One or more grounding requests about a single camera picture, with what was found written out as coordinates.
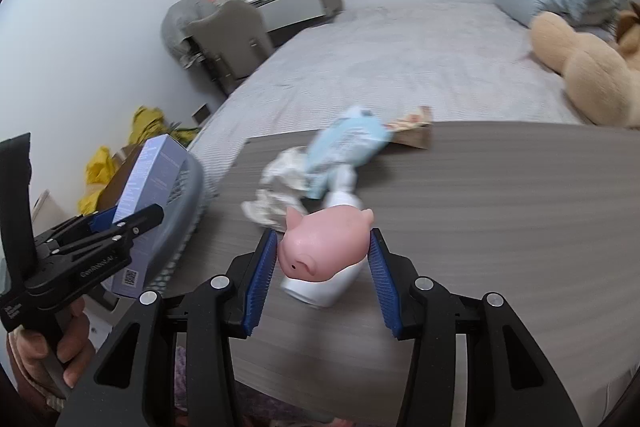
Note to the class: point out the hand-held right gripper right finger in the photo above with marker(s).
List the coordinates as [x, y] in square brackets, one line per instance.
[382, 282]

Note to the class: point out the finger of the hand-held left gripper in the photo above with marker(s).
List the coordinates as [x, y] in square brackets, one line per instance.
[145, 216]
[104, 219]

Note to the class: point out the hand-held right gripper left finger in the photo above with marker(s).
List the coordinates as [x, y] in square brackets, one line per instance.
[260, 287]

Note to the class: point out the purple cardboard box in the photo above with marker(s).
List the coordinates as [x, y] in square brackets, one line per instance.
[145, 207]

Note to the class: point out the grey-blue plastic basket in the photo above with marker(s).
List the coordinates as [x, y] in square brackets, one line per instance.
[185, 187]

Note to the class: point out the pink pig toy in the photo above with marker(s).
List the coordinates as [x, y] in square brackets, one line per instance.
[320, 242]

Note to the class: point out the person's left hand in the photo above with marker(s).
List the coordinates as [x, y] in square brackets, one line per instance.
[77, 342]

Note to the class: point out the yellow plastic bag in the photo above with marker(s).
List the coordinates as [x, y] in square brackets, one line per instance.
[97, 177]
[150, 122]

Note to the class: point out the crumpled white paper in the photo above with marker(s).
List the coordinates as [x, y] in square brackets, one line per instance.
[280, 177]

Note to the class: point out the light blue wipes pack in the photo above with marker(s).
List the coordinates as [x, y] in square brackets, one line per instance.
[345, 142]

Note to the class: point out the brown snack wrapper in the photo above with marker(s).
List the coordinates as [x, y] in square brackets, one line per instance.
[412, 132]

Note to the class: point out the grey cloth bundle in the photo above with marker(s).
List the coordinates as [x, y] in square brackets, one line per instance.
[177, 27]

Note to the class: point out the beige grey chair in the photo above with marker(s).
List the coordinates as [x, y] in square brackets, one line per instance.
[230, 37]

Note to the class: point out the bed with grey sheet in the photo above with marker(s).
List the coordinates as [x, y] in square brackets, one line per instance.
[400, 57]

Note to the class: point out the white grey desk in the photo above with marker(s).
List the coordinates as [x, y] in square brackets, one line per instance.
[300, 4]

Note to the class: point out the beige teddy bear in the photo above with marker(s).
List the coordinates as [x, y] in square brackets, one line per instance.
[595, 77]

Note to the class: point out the dark wall socket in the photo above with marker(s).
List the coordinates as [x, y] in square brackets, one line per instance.
[201, 114]

